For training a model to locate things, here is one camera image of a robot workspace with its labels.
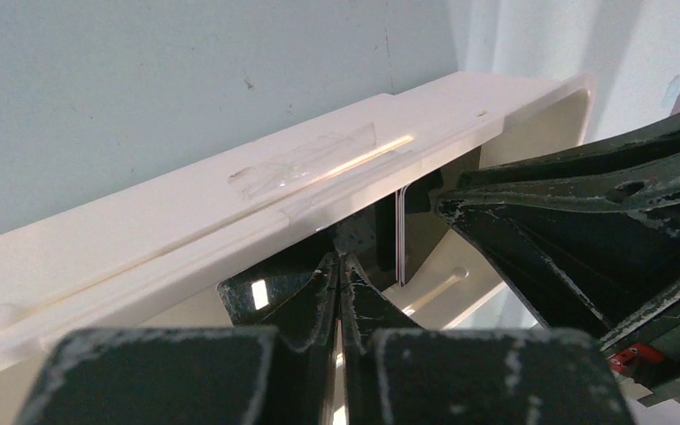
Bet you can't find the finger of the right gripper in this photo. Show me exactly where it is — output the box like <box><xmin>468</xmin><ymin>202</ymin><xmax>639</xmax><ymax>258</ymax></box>
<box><xmin>437</xmin><ymin>113</ymin><xmax>680</xmax><ymax>214</ymax></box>

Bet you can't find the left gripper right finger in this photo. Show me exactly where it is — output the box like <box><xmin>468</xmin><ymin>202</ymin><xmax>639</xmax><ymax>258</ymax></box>
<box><xmin>339</xmin><ymin>255</ymin><xmax>634</xmax><ymax>424</ymax></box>

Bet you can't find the white plastic tray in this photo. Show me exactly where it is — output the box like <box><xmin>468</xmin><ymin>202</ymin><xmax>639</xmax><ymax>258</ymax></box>
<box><xmin>0</xmin><ymin>72</ymin><xmax>597</xmax><ymax>424</ymax></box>

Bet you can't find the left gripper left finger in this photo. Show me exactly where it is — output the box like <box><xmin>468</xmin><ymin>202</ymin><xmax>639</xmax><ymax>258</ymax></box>
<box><xmin>16</xmin><ymin>252</ymin><xmax>339</xmax><ymax>424</ymax></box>

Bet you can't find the black credit cards stack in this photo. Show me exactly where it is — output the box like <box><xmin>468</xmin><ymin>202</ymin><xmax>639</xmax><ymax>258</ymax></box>
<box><xmin>216</xmin><ymin>169</ymin><xmax>444</xmax><ymax>325</ymax></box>

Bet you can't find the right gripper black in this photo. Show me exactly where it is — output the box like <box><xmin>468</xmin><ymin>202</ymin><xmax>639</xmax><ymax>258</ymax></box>
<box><xmin>437</xmin><ymin>199</ymin><xmax>680</xmax><ymax>407</ymax></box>

